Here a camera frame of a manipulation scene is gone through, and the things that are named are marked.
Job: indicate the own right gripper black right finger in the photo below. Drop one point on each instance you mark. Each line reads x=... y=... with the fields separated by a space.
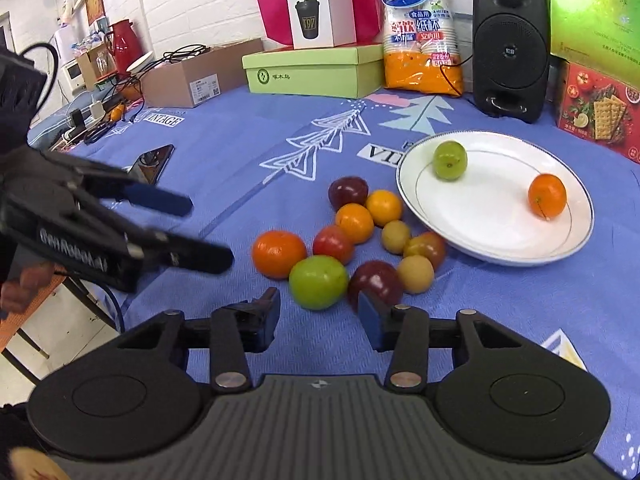
x=409 y=333

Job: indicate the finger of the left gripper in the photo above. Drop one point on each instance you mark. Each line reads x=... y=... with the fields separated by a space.
x=112 y=183
x=167 y=250

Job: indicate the red kettle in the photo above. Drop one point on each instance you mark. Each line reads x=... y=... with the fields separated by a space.
x=124 y=45

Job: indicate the white round plate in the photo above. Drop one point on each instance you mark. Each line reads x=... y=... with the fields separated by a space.
x=485 y=213

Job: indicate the red tomato fruit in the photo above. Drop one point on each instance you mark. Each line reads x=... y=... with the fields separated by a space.
x=333 y=242

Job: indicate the small orange citrus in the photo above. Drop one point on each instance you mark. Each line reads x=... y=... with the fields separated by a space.
x=356 y=222

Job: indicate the dark red plum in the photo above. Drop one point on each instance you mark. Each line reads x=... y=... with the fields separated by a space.
x=376 y=276

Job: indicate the brown cardboard box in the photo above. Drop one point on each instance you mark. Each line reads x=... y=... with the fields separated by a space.
x=194 y=81

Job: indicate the person's left hand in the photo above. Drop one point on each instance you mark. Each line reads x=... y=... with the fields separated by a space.
x=17 y=295

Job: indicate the yellow orange citrus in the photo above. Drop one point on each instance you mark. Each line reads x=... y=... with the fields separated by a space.
x=384 y=207

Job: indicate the light green shoe box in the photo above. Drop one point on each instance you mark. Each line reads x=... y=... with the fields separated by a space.
x=350 y=72

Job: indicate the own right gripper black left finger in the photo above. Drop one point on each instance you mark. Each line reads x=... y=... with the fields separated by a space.
x=229 y=334

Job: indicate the black speaker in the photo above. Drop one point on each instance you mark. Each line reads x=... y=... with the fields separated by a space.
x=511 y=57

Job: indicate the large orange tangerine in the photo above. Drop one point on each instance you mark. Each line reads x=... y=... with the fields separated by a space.
x=275 y=252

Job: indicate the dark purple plum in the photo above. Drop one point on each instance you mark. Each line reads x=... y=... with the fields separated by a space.
x=348 y=190

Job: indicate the tan round fruit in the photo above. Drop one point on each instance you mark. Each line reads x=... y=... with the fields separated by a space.
x=416 y=274

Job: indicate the orange mandarin with stem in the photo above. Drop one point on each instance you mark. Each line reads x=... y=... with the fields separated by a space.
x=547 y=196

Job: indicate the small green apple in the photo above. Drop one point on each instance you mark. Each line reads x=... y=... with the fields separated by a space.
x=449 y=161

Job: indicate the red cracker box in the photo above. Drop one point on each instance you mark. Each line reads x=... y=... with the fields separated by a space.
x=599 y=109

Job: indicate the tan longan fruit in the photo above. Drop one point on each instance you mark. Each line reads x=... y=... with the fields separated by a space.
x=395 y=236

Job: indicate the orange paper cup package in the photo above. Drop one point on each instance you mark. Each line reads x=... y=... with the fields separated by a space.
x=420 y=47

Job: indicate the white coffee cup box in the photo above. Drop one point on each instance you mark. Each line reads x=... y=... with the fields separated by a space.
x=321 y=23

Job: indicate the red yellow plum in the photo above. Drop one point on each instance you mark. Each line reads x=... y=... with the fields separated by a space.
x=428 y=245

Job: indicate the green pear-shaped fruit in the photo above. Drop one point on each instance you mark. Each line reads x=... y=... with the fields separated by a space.
x=318 y=282

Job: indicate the black smartphone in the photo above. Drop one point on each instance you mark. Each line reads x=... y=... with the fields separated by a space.
x=150 y=165

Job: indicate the blue patterned tablecloth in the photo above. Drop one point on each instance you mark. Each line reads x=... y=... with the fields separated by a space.
x=562 y=404

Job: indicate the green gift box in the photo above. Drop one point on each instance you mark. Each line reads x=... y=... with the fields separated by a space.
x=600 y=34

